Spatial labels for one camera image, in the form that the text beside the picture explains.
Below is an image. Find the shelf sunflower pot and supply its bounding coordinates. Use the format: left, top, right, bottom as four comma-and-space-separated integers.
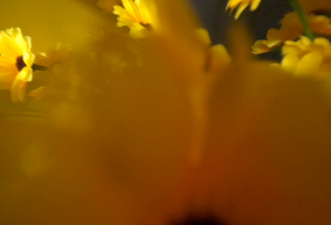
0, 1, 331, 225

